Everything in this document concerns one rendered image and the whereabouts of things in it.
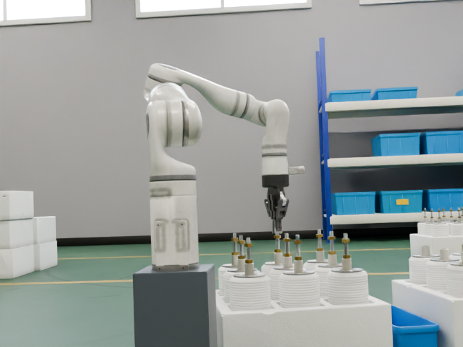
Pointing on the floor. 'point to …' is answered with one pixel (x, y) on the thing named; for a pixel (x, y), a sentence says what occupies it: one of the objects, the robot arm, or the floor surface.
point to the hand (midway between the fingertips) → (277, 226)
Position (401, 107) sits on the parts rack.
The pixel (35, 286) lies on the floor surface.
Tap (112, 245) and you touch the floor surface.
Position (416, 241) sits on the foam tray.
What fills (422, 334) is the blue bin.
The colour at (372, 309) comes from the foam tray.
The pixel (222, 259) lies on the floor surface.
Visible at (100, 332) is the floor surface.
